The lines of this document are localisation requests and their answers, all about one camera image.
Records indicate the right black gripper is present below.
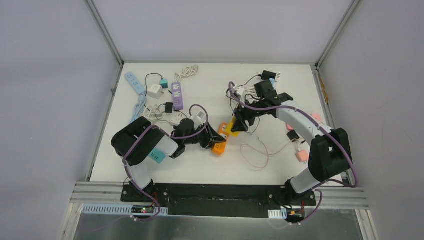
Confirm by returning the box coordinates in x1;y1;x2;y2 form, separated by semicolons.
232;97;266;132

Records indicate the orange power strip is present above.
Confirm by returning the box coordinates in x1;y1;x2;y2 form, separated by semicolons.
211;122;230;156

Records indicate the black thin cable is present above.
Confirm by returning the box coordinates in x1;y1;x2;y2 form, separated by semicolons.
225;74;266;135

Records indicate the black multi-port charger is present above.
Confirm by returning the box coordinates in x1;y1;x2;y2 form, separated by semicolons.
261;70;281;84

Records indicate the yellow cube socket adapter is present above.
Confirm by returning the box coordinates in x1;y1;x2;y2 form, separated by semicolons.
225;115;240;138

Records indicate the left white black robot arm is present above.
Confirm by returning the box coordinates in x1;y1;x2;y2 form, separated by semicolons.
111;108;227;222

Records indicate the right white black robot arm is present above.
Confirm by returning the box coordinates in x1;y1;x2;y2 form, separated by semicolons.
227;80;359;207

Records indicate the white round socket adapter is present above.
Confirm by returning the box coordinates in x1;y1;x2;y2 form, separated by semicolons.
169;112;186;127

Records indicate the black small plug adapter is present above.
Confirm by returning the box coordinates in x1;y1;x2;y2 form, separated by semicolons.
164;102;174;114

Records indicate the white cube socket adapter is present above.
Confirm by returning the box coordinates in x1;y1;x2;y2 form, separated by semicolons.
146;83;164;100

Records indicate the pink cube socket adapter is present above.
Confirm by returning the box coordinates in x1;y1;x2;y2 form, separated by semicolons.
311;113;322;123

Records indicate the small pink charger plug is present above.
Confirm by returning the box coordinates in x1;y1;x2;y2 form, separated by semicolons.
295;150;309;163

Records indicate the teal power strip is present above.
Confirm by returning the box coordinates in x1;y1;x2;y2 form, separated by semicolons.
148;148;167;164

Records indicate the black power adapter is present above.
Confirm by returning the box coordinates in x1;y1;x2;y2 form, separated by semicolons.
286;130;300;142

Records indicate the purple power strip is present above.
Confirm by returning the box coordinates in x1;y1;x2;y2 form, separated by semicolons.
171;82;184;111

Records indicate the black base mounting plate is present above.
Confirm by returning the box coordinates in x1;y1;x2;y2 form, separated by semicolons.
120;182;317;218

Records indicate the teal small charger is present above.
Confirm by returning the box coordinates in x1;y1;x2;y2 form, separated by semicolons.
159;78;169;89

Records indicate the light blue power strip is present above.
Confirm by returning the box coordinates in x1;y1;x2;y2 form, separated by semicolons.
124;72;146;96

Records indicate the pink thin charging cable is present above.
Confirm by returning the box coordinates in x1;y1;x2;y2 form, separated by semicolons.
240;137;309;170

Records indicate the white coiled cord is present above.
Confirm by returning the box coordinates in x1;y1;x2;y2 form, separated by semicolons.
174;64;200;84

